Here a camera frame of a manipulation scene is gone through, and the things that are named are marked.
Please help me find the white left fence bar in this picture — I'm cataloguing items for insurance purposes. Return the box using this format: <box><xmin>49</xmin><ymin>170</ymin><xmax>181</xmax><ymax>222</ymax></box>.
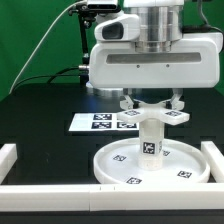
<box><xmin>0</xmin><ymin>144</ymin><xmax>17</xmax><ymax>184</ymax></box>

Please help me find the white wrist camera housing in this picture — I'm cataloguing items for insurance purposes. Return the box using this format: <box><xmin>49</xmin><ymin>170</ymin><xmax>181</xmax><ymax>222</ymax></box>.
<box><xmin>94</xmin><ymin>14</ymin><xmax>140</xmax><ymax>42</ymax></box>

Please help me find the white cable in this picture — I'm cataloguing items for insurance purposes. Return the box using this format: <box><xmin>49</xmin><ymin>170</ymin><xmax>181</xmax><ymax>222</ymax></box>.
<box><xmin>8</xmin><ymin>1</ymin><xmax>88</xmax><ymax>95</ymax></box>

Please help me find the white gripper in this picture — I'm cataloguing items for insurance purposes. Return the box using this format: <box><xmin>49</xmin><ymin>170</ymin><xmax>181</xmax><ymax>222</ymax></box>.
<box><xmin>89</xmin><ymin>32</ymin><xmax>223</xmax><ymax>110</ymax></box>

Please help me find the white fence bar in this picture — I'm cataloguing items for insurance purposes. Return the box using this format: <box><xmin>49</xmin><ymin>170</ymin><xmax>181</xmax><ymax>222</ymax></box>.
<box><xmin>0</xmin><ymin>183</ymin><xmax>224</xmax><ymax>212</ymax></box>
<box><xmin>201</xmin><ymin>141</ymin><xmax>224</xmax><ymax>183</ymax></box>
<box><xmin>0</xmin><ymin>144</ymin><xmax>17</xmax><ymax>184</ymax></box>

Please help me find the black cable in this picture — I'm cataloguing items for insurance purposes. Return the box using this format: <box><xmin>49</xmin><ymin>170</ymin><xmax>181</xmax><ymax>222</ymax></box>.
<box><xmin>13</xmin><ymin>66</ymin><xmax>83</xmax><ymax>88</ymax></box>

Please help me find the white cross-shaped table base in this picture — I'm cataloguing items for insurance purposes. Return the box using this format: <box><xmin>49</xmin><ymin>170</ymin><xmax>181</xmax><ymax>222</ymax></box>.
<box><xmin>117</xmin><ymin>106</ymin><xmax>190</xmax><ymax>125</ymax></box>

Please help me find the black camera stand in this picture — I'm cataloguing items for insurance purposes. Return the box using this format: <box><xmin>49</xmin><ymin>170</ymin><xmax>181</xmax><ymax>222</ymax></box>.
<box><xmin>68</xmin><ymin>0</ymin><xmax>122</xmax><ymax>86</ymax></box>

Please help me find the white round table top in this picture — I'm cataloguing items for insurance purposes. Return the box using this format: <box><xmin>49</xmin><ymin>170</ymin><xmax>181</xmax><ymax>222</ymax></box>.
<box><xmin>93</xmin><ymin>138</ymin><xmax>210</xmax><ymax>185</ymax></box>

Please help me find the white marker sheet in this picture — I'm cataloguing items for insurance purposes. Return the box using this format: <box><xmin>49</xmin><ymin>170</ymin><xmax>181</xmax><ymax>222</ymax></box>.
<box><xmin>69</xmin><ymin>113</ymin><xmax>138</xmax><ymax>132</ymax></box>

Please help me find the white right fence bar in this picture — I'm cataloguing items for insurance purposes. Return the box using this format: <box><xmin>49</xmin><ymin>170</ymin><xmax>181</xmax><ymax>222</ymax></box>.
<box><xmin>201</xmin><ymin>141</ymin><xmax>224</xmax><ymax>183</ymax></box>

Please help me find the white front fence bar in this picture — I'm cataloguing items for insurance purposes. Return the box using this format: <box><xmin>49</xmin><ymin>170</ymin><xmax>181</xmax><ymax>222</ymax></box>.
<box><xmin>0</xmin><ymin>183</ymin><xmax>224</xmax><ymax>212</ymax></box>

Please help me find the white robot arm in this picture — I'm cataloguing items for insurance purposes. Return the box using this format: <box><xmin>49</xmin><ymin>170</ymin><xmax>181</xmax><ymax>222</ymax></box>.
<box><xmin>89</xmin><ymin>0</ymin><xmax>224</xmax><ymax>110</ymax></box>

